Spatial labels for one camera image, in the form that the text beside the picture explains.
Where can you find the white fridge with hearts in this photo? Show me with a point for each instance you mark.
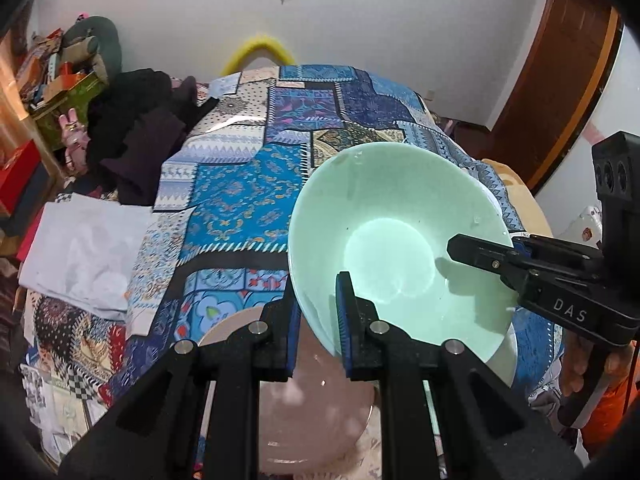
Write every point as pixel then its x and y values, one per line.
pixel 572 187

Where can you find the white plastic bag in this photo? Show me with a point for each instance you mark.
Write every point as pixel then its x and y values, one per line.
pixel 83 253

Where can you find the large pink ceramic bowl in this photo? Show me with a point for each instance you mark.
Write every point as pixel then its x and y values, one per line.
pixel 314 418

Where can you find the person's hand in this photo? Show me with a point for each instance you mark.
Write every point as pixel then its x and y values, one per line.
pixel 575 362

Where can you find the green cardboard box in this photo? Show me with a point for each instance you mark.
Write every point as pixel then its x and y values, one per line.
pixel 78 98

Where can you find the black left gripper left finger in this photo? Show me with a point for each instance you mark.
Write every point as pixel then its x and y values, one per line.
pixel 195 404

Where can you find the green ceramic bowl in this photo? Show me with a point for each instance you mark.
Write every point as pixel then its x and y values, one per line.
pixel 384 212

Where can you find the grey green plush toy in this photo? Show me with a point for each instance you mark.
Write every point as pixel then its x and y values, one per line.
pixel 93 43

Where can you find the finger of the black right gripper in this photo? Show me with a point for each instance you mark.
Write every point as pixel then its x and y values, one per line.
pixel 483 254

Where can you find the dark clothes pile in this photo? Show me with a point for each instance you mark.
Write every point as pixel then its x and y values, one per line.
pixel 134 125

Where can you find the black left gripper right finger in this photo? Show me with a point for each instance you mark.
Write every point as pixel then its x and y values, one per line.
pixel 444 412

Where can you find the blue patchwork tablecloth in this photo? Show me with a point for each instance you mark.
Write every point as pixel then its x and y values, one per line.
pixel 217 250

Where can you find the brown wooden door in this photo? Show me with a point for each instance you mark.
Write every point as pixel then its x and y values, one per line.
pixel 564 74

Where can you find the yellow chair back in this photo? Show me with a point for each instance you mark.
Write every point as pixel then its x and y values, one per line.
pixel 259 46

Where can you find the pink rabbit plush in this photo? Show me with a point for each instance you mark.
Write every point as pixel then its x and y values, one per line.
pixel 75 139

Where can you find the red box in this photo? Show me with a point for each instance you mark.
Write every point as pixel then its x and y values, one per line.
pixel 15 174

